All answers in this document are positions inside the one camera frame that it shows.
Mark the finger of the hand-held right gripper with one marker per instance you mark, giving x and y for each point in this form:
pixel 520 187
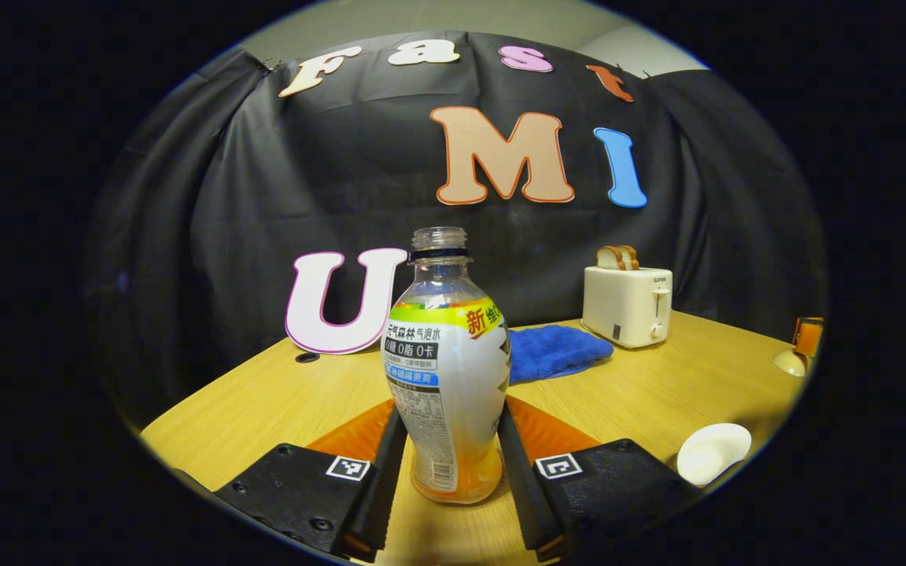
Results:
pixel 808 339

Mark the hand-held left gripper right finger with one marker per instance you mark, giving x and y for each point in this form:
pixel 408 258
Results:
pixel 517 495

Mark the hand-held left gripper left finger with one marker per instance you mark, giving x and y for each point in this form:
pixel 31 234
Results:
pixel 386 495

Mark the cream teacup lid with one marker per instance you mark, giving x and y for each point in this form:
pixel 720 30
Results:
pixel 788 363

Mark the clear labelled water bottle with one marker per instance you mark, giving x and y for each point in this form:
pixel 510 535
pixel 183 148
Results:
pixel 445 377

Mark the cream ceramic teacup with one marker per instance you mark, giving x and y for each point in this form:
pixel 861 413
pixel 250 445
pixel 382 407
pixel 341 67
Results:
pixel 708 460

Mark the blue folded towel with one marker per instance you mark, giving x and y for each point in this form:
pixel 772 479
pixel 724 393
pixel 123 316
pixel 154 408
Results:
pixel 555 354

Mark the cream toaster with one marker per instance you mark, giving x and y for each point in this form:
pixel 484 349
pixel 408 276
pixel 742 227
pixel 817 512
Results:
pixel 626 306

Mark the bread slice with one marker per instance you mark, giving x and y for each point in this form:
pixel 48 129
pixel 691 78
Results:
pixel 609 258
pixel 630 257

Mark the black backdrop cloth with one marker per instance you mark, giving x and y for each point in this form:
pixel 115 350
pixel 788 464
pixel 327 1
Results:
pixel 225 236

